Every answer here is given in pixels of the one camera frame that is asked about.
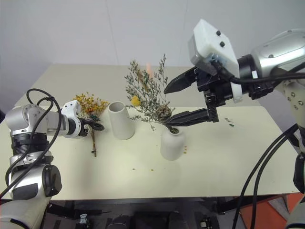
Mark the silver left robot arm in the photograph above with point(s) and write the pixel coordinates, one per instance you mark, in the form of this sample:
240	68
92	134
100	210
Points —
19	115

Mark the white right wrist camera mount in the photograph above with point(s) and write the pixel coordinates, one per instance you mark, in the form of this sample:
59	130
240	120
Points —
214	40

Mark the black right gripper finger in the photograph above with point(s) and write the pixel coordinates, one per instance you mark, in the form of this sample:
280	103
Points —
190	117
182	81

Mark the green leafy flower bouquet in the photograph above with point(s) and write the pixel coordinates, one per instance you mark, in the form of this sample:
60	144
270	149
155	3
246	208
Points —
147	93

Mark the white cylinder vase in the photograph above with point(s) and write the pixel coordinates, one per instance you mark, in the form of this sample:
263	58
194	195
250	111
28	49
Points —
121	124

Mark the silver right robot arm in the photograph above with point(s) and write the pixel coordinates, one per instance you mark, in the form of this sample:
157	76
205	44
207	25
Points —
274	57

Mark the orange and grey floor panel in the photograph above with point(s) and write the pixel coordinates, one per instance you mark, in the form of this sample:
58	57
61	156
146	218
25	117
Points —
269	210

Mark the white bottle-shaped vase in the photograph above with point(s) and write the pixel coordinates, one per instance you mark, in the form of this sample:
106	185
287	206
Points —
172	145

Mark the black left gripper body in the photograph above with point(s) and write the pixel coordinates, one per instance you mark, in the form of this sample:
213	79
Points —
84	130

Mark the yellow orange dried flower bouquet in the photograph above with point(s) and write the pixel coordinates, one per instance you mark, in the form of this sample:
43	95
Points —
91	107

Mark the black table frame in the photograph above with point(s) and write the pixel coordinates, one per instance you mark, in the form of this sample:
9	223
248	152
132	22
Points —
152	202

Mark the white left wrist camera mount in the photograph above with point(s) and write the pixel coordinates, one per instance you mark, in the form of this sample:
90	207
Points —
71	106

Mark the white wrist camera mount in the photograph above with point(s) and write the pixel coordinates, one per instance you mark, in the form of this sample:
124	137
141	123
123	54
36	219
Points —
71	106
214	40

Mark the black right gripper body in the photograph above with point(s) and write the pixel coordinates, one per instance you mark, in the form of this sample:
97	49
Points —
218	91

